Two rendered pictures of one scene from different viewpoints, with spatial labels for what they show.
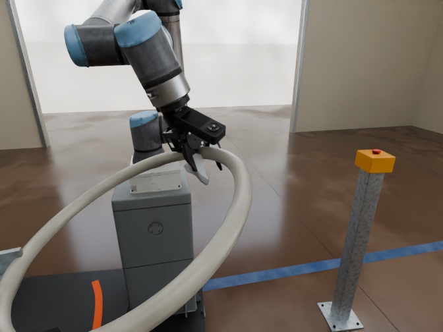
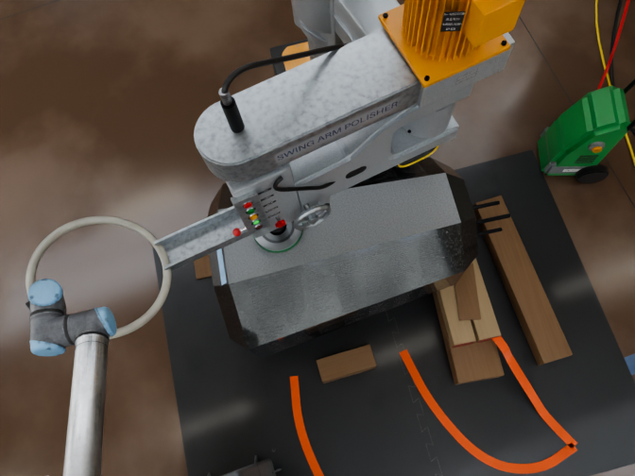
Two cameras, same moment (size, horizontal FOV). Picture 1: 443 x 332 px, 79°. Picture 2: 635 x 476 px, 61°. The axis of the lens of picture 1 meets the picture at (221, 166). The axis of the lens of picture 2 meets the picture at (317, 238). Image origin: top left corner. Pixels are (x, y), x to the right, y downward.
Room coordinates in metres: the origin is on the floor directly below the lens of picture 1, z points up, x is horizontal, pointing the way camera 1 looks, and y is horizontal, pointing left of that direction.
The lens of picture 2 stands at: (1.06, 1.02, 3.06)
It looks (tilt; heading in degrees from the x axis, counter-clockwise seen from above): 71 degrees down; 184
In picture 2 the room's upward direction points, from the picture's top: 12 degrees counter-clockwise
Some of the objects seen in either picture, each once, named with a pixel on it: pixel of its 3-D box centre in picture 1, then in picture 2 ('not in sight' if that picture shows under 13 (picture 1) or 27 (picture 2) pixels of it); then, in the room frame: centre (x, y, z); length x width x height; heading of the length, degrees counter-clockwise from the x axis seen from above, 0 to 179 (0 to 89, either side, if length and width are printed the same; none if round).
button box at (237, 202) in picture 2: not in sight; (251, 212); (0.35, 0.77, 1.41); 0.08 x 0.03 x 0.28; 109
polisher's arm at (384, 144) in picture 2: not in sight; (361, 142); (0.11, 1.18, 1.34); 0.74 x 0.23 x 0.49; 109
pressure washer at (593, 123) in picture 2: not in sight; (596, 120); (-0.31, 2.52, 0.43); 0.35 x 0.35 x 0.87; 82
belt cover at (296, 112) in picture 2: not in sight; (348, 93); (0.11, 1.13, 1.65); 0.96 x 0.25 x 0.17; 109
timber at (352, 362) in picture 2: not in sight; (346, 364); (0.74, 1.01, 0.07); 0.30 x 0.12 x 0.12; 99
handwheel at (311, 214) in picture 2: not in sight; (308, 210); (0.30, 0.95, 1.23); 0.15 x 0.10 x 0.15; 109
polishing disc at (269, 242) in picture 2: not in sight; (277, 227); (0.22, 0.80, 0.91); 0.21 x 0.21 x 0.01
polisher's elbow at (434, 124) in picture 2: not in sight; (427, 102); (0.01, 1.42, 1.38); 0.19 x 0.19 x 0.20
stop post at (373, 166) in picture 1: (354, 244); not in sight; (1.22, -0.74, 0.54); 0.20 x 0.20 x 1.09; 7
